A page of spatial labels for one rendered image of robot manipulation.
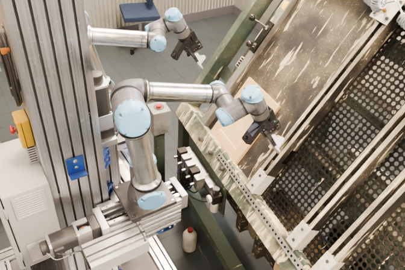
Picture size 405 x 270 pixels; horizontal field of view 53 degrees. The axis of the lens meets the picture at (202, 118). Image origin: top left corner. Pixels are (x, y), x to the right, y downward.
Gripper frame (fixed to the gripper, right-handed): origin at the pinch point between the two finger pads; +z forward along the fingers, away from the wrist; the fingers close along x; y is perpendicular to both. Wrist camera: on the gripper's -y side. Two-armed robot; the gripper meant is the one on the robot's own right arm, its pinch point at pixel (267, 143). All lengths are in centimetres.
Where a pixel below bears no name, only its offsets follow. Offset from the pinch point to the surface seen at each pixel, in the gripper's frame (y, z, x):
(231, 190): -23, 43, 19
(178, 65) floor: 33, 166, 269
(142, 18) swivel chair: 32, 114, 313
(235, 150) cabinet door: -7, 39, 35
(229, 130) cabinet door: -1, 38, 48
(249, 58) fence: 34, 18, 65
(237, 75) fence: 23, 24, 66
